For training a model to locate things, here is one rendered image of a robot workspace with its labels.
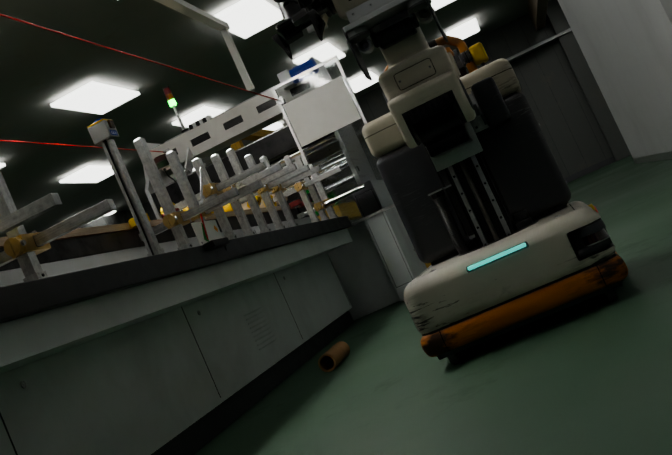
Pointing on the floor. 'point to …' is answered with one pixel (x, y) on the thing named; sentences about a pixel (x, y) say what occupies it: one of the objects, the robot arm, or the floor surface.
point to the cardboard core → (334, 356)
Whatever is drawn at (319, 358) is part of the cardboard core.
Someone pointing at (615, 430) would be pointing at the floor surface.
